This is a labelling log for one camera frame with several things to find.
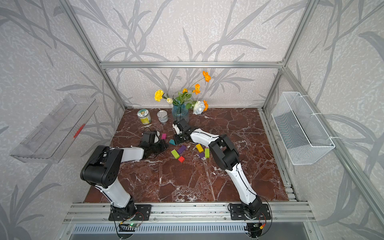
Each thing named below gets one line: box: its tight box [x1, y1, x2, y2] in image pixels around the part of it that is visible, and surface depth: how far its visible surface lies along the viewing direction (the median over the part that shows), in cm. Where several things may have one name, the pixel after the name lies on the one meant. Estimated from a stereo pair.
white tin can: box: [157, 110, 169, 123], surface depth 111 cm
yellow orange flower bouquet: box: [154, 71, 212, 115], surface depth 91 cm
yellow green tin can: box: [137, 108, 152, 125], surface depth 110 cm
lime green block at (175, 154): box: [171, 149, 180, 160], surface depth 96 cm
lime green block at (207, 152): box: [204, 148, 210, 158], surface depth 96 cm
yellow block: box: [196, 143, 204, 153], surface depth 98 cm
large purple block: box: [177, 145, 186, 154], surface depth 98 cm
